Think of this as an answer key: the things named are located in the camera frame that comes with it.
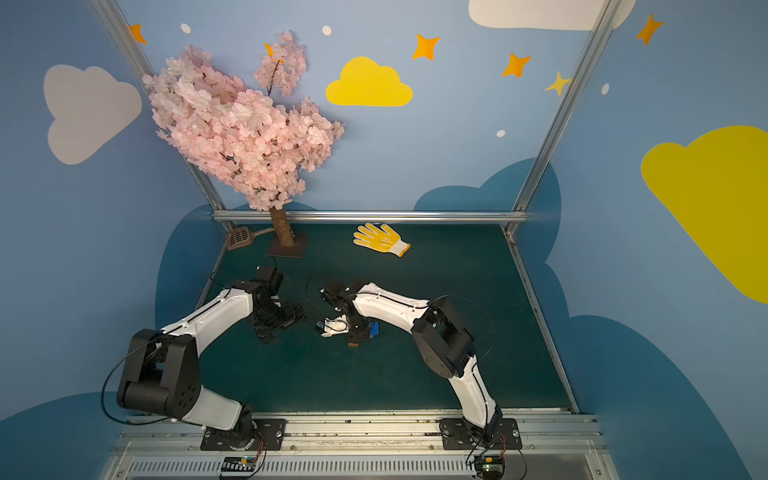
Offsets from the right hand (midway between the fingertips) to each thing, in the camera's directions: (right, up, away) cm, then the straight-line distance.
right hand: (362, 328), depth 90 cm
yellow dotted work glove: (+6, +29, +29) cm, 41 cm away
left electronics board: (-30, -30, -17) cm, 45 cm away
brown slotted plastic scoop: (-49, +30, +25) cm, 63 cm away
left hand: (-20, +2, -1) cm, 21 cm away
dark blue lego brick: (+4, +1, -8) cm, 9 cm away
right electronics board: (+33, -31, -17) cm, 48 cm away
